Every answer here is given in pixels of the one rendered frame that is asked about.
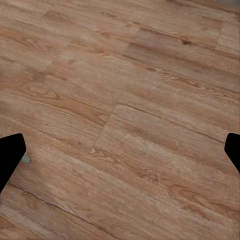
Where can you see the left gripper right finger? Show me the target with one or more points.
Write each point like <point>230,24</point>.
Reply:
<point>232,149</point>

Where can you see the standing mirror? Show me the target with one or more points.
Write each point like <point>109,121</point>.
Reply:
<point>25,159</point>

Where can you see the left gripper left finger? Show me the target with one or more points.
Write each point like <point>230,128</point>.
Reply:
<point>12,149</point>

